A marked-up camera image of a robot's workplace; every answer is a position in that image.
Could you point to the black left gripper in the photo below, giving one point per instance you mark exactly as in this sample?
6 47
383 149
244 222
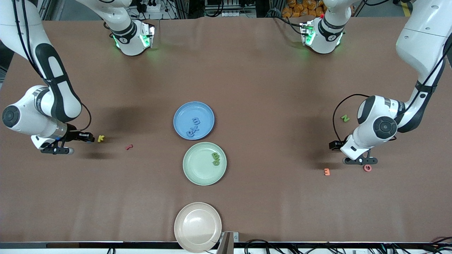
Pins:
334 144

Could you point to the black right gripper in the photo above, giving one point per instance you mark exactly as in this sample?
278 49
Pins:
75 135

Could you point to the green foam letter N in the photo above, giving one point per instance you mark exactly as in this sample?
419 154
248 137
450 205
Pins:
345 118

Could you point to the blue foam letter g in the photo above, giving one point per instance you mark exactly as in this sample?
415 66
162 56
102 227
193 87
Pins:
189 133

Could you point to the blue foam letter x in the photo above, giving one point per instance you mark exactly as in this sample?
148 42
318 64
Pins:
195 127

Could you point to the blue foam letter m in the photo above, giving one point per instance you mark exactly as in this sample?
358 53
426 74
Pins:
197 121

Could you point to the green foam letter g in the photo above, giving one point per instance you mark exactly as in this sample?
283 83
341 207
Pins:
214 163

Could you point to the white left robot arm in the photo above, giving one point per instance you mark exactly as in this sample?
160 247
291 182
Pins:
370 106

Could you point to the yellow foam letter k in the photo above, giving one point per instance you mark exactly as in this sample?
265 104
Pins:
100 138

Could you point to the pink foam letter Q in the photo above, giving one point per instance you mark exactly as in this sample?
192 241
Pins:
364 168

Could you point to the dark red foam letter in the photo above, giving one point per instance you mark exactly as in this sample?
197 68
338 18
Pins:
129 147

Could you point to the brown table cover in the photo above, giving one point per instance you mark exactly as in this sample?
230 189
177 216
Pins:
265 88

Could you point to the blue plate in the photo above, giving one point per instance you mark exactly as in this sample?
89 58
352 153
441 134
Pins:
203 113

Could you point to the light green plate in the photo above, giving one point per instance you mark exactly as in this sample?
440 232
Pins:
201 169

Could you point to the pile of oranges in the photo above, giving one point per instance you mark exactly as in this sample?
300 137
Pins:
300 8

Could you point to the beige plate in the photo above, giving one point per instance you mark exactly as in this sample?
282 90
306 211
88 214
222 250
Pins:
197 225

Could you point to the white power strip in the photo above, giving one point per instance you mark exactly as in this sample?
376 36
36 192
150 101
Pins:
153 7
240 14

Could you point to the grey metal post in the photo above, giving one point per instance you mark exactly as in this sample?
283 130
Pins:
227 243

